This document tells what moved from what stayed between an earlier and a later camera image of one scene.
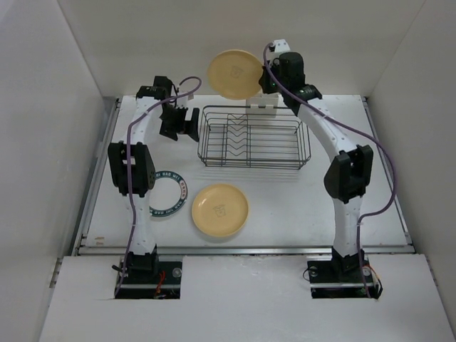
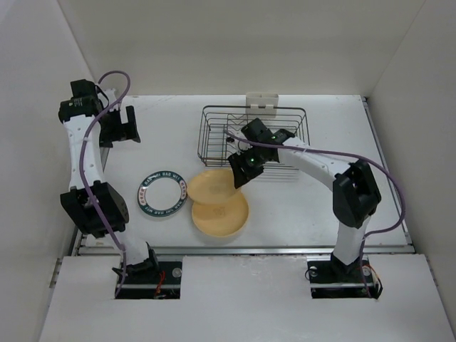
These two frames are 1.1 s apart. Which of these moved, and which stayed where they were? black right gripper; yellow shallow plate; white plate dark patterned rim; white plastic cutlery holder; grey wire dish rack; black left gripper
Moved: black left gripper; black right gripper
Stayed: white plastic cutlery holder; yellow shallow plate; white plate dark patterned rim; grey wire dish rack
